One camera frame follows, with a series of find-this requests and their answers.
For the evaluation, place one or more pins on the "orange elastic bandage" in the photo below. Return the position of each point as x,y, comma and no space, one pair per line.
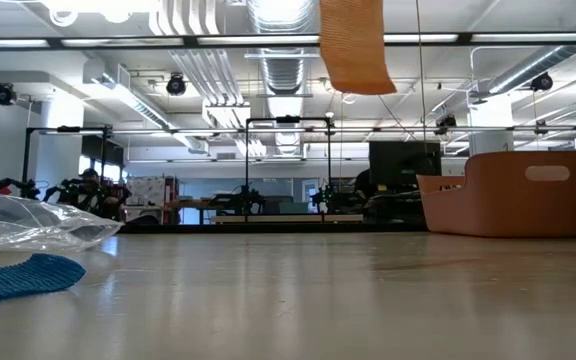
355,50

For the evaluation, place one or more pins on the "blue elastic bandage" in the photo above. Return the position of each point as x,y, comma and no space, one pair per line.
23,277

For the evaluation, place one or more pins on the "background wooden workbench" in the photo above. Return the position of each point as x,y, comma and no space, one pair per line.
288,218

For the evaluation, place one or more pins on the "black monitor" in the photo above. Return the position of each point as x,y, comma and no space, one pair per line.
398,162

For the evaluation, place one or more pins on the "white board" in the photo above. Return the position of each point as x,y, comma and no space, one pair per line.
145,190

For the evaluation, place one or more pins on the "black ceiling spotlight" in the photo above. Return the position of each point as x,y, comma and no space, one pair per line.
176,84
445,121
5,94
542,81

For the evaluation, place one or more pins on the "black overhead crossbar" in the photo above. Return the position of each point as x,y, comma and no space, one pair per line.
190,41

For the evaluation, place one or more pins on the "person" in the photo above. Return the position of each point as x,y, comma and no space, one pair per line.
91,182

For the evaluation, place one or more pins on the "orange plastic bin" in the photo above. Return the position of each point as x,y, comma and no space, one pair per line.
508,205

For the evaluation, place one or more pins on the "clear plastic bag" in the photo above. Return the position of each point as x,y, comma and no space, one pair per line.
33,225

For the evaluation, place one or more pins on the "black metal table frame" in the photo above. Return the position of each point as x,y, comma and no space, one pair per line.
268,228

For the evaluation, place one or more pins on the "black background rig frame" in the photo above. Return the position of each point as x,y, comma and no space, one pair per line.
288,119
68,129

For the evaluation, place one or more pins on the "silver ribbed ventilation duct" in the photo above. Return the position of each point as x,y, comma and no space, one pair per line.
283,75
533,65

